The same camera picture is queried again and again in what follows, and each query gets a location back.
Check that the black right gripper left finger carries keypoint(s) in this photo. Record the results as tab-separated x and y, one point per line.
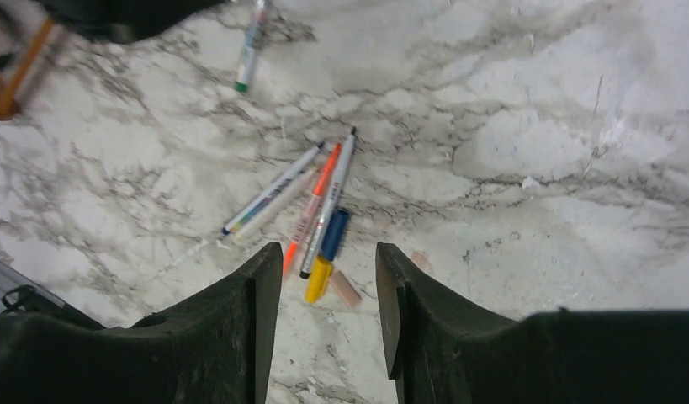
216	346

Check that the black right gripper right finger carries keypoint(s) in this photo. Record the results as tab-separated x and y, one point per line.
442	348

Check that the beige pen cap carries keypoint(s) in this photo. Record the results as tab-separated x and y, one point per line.
344	289

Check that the blue pen cap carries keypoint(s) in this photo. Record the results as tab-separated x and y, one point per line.
334	234

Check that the thin white black pen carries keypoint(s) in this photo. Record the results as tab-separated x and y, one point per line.
334	190

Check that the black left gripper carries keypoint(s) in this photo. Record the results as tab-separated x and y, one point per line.
122	21

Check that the white whiteboard marker pen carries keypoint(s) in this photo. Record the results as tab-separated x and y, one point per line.
250	46

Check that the wooden shelf rack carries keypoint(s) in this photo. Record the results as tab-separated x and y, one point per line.
9	86

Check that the white blue tip marker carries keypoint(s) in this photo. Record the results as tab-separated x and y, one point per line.
275	188

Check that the orange pen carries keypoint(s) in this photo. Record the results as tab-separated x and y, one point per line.
306	219

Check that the clear white pen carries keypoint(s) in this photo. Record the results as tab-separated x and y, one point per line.
284	200

